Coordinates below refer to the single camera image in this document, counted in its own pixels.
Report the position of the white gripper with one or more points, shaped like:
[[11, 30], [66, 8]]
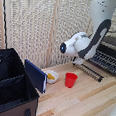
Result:
[[78, 61]]

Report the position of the black oven tray rack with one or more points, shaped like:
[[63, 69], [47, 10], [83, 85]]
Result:
[[91, 73]]

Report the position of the white bowl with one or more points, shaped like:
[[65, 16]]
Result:
[[53, 79]]

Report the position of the yellow food piece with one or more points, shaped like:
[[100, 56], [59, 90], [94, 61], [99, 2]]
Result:
[[51, 76]]

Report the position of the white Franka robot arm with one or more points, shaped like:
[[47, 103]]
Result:
[[93, 33]]

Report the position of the black toaster oven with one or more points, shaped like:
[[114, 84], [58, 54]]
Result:
[[109, 56]]

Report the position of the red plastic cup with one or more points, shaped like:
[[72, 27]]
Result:
[[70, 80]]

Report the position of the blue book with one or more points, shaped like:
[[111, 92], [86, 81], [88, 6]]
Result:
[[35, 75]]

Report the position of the beige woven folding screen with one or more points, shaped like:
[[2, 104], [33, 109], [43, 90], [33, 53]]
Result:
[[26, 24]]

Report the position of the black fabric storage box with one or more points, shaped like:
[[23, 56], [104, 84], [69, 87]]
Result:
[[8, 86]]

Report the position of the black vertical pole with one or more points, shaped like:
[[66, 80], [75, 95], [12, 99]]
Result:
[[3, 19]]

